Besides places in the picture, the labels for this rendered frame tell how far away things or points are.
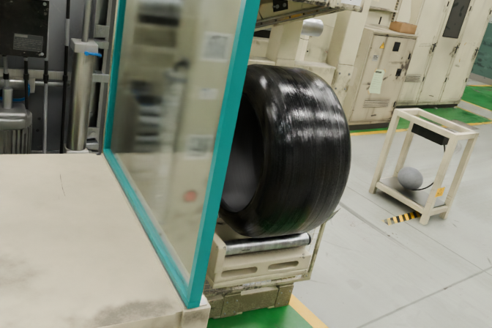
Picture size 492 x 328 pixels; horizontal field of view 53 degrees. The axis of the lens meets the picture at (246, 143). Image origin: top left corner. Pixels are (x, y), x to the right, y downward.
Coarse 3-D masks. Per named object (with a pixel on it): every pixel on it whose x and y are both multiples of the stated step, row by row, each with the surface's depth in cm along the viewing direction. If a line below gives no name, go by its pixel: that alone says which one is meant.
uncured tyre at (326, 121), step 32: (256, 64) 156; (256, 96) 145; (288, 96) 142; (320, 96) 147; (256, 128) 191; (288, 128) 137; (320, 128) 142; (256, 160) 192; (288, 160) 137; (320, 160) 141; (224, 192) 181; (256, 192) 144; (288, 192) 139; (320, 192) 144; (256, 224) 148; (288, 224) 148; (320, 224) 157
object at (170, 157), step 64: (128, 0) 98; (192, 0) 71; (256, 0) 56; (128, 64) 99; (192, 64) 71; (128, 128) 99; (192, 128) 71; (128, 192) 97; (192, 192) 71; (192, 256) 71
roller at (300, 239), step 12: (228, 240) 156; (240, 240) 156; (252, 240) 158; (264, 240) 160; (276, 240) 162; (288, 240) 164; (300, 240) 166; (228, 252) 153; (240, 252) 155; (252, 252) 159
